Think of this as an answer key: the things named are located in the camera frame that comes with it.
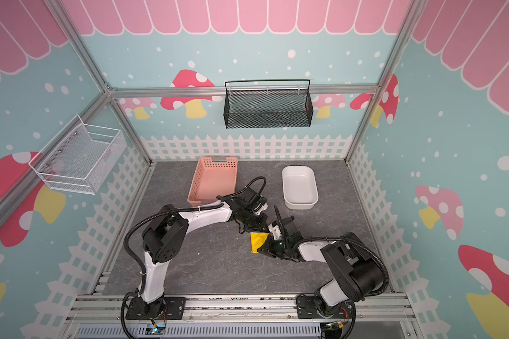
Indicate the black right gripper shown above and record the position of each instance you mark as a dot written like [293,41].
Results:
[273,244]

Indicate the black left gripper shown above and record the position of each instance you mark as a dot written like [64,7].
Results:
[260,227]

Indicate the yellow paper napkin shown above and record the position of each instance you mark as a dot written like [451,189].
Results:
[257,240]

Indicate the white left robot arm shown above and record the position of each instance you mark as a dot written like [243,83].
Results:
[156,240]

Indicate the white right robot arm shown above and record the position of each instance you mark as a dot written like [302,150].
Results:
[358,272]

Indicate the white plastic tub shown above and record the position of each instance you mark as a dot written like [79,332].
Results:
[299,187]

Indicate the pink perforated plastic basket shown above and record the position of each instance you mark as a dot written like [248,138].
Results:
[214,176]

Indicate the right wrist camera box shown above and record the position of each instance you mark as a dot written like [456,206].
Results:
[283,228]

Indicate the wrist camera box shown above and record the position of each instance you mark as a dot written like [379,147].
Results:
[283,228]
[253,201]

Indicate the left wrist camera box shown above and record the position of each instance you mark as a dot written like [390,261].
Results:
[253,201]

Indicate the black mesh wall basket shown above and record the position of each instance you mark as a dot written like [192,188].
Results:
[265,104]

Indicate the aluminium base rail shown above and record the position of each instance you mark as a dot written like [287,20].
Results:
[239,316]

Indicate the white wire wall basket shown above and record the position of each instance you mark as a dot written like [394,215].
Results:
[80,159]

